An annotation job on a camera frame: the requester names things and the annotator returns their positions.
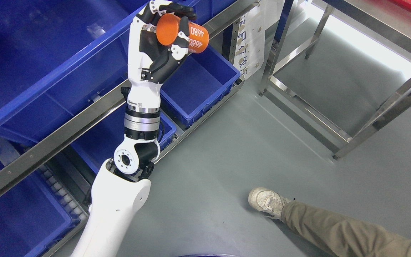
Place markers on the white printed sign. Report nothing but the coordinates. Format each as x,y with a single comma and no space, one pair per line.
252,26

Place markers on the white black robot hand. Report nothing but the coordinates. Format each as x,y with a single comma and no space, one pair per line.
150,64

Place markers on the white sneaker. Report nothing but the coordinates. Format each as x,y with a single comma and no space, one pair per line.
267,201

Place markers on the steel shelf rack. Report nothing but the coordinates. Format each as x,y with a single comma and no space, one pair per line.
76,185

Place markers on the khaki trouser leg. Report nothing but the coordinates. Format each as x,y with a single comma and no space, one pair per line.
341,235

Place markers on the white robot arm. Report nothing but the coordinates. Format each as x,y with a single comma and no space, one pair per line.
121,186

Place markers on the large blue upper bin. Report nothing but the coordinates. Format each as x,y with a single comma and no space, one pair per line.
56,56

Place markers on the steel table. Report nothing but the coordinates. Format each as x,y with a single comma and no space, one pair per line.
342,70

